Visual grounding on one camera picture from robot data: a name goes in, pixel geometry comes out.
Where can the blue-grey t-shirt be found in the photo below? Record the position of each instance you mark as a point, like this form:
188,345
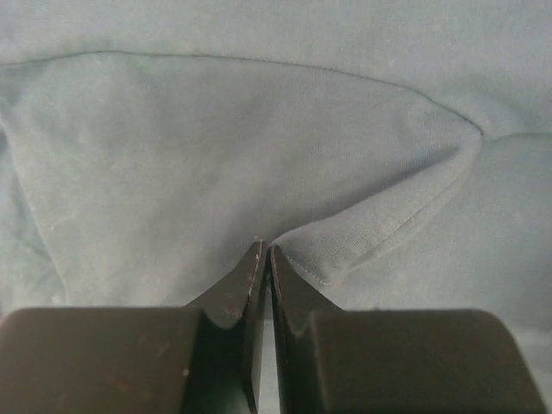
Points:
399,152

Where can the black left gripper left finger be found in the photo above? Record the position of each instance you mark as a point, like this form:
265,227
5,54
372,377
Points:
203,357

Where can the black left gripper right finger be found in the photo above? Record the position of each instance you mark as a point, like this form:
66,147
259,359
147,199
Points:
332,360

